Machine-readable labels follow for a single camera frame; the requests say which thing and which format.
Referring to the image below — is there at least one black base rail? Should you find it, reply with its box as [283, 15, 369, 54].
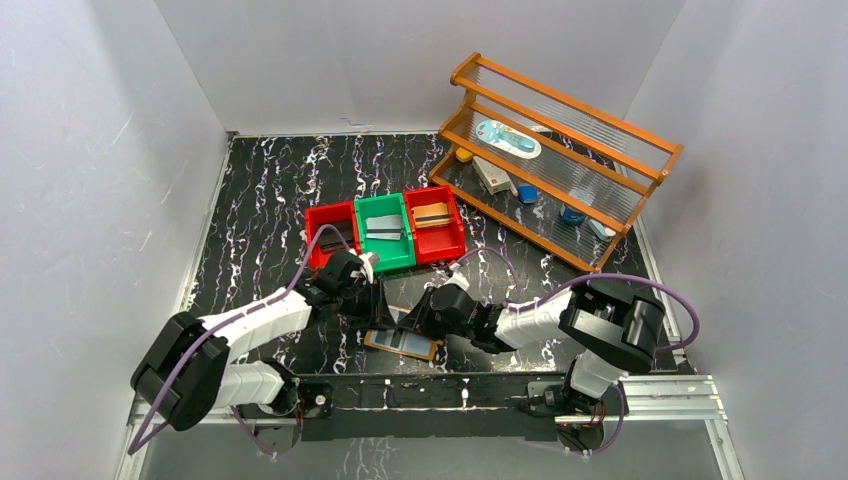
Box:
[300, 373, 590, 442]

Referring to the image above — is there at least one grey card in bin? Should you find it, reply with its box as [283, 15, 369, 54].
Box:
[365, 229, 404, 241]

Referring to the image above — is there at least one yellow small object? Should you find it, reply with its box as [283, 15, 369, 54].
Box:
[455, 147, 473, 163]

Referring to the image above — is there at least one gold card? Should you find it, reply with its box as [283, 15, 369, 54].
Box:
[413, 213, 453, 229]
[412, 202, 450, 222]

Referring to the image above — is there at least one orange wooden rack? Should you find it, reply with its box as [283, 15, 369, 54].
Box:
[429, 52, 684, 272]

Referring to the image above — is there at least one red bin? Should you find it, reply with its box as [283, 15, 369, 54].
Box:
[305, 201, 361, 269]
[403, 186, 467, 265]

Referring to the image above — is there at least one blue round object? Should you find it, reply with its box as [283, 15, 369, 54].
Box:
[516, 184, 539, 205]

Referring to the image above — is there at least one light blue white object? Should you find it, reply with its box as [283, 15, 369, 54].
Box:
[587, 219, 617, 241]

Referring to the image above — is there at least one right red bin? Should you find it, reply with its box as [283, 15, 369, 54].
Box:
[403, 186, 467, 265]

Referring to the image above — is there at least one white small box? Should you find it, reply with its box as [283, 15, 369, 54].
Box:
[472, 156, 512, 195]

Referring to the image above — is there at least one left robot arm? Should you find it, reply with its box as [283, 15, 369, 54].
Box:
[130, 250, 384, 431]

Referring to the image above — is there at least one left red bin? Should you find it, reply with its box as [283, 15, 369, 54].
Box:
[305, 201, 361, 269]

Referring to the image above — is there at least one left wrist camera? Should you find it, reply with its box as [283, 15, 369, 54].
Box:
[350, 252, 380, 284]

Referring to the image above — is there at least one dark blue cup object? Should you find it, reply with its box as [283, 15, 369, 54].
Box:
[560, 205, 586, 227]

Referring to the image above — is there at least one black card in bin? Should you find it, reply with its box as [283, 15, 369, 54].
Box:
[318, 221, 355, 253]

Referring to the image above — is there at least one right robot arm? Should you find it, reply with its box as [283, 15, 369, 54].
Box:
[397, 274, 665, 400]

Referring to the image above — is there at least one gold card in bin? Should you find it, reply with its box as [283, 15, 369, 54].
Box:
[413, 213, 453, 229]

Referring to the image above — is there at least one silver VIP card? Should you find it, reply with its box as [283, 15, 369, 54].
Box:
[366, 214, 404, 231]

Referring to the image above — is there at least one orange card holder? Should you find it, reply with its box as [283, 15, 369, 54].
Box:
[359, 306, 445, 361]

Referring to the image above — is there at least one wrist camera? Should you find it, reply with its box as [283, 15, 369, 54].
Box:
[444, 262, 470, 292]
[350, 252, 380, 284]

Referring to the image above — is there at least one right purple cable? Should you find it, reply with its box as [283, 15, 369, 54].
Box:
[450, 247, 701, 458]

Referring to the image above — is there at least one purple cable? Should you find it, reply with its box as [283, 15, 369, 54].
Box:
[450, 247, 701, 458]
[127, 224, 352, 457]

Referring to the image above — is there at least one green bin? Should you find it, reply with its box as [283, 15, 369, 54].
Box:
[354, 193, 416, 272]

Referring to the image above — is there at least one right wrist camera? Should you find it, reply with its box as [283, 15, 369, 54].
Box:
[444, 262, 470, 292]

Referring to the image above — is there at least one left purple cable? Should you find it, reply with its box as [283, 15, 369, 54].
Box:
[127, 224, 352, 457]

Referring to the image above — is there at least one blue packaged tool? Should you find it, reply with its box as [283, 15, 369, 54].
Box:
[474, 120, 542, 159]

